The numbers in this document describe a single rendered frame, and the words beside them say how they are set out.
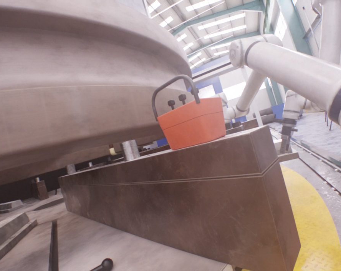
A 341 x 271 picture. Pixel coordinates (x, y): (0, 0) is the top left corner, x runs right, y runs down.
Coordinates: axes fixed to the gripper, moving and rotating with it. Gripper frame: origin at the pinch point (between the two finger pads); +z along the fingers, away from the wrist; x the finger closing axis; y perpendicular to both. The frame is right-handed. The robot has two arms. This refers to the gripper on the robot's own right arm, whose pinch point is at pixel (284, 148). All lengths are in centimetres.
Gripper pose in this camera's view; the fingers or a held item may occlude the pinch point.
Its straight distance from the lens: 123.5
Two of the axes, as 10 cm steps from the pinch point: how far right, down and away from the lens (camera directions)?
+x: 6.3, -0.4, 7.8
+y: 7.7, 1.7, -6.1
